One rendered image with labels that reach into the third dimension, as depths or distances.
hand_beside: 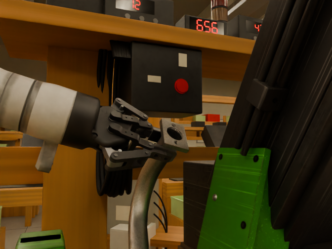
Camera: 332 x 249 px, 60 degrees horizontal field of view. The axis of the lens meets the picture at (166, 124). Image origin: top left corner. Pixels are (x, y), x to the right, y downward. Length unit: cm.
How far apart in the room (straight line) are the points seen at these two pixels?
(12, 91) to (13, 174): 42
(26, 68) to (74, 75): 1004
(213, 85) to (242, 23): 1130
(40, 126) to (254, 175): 28
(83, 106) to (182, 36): 35
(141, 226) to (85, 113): 20
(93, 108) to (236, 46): 45
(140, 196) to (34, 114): 21
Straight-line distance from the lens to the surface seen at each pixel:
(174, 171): 84
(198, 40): 68
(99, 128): 40
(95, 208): 70
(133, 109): 45
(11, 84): 39
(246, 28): 81
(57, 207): 69
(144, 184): 47
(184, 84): 65
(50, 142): 42
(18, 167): 77
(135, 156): 38
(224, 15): 93
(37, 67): 1072
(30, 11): 61
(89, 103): 39
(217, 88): 1216
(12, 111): 38
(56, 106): 37
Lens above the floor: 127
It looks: 5 degrees up
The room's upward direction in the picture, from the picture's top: straight up
